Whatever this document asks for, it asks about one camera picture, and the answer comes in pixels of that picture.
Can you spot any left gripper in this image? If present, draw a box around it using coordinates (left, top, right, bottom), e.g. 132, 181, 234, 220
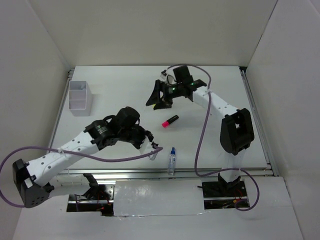
119, 123, 154, 150

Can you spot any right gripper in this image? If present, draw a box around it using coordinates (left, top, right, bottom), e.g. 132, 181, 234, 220
146, 79, 184, 110

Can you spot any small blue spray bottle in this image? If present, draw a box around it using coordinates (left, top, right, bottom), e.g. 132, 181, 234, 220
167, 147, 176, 175

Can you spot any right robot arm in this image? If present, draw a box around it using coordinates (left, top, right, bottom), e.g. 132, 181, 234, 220
146, 64, 255, 196

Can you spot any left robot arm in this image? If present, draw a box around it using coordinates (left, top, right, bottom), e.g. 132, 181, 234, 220
12, 106, 161, 208

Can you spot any pink highlighter marker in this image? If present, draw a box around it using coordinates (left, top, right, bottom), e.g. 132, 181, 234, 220
161, 115, 179, 128

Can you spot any white pen holder container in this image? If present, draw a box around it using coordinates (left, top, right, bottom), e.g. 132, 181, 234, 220
68, 80, 93, 117

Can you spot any white foil cover sheet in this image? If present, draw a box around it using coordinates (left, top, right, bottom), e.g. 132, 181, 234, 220
113, 179, 205, 217

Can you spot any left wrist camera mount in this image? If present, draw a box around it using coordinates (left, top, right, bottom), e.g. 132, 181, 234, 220
139, 139, 158, 161

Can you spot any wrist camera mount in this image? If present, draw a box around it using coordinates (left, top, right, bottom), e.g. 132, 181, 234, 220
139, 139, 158, 161
160, 70, 176, 85

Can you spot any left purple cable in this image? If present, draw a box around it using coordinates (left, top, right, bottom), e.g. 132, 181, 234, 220
0, 145, 165, 208

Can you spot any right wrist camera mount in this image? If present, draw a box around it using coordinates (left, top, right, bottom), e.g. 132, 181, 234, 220
160, 70, 176, 85

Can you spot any aluminium front rail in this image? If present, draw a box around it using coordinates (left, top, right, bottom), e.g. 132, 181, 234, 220
54, 168, 276, 181

